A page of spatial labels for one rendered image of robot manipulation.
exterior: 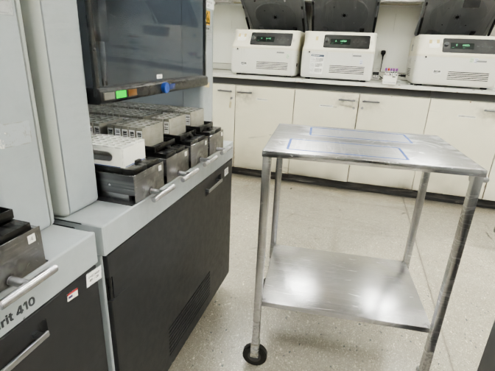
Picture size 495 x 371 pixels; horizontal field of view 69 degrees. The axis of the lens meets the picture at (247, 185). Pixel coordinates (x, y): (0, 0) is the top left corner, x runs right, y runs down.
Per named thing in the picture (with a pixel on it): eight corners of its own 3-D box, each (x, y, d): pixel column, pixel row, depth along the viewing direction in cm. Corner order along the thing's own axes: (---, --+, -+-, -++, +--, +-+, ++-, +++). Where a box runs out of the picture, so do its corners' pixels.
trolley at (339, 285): (241, 365, 133) (251, 149, 105) (261, 290, 176) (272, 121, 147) (434, 402, 122) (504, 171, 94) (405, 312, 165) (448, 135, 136)
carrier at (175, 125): (180, 131, 123) (180, 113, 121) (185, 132, 123) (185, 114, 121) (163, 138, 113) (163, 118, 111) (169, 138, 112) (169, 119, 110)
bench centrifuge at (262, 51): (230, 73, 308) (231, -11, 286) (252, 71, 364) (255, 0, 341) (294, 78, 292) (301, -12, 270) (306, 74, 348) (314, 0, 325)
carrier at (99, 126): (118, 135, 113) (117, 116, 111) (124, 136, 113) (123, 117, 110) (94, 143, 103) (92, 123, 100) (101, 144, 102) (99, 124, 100)
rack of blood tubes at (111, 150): (23, 158, 93) (19, 135, 91) (53, 149, 102) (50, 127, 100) (124, 173, 85) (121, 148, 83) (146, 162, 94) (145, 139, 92)
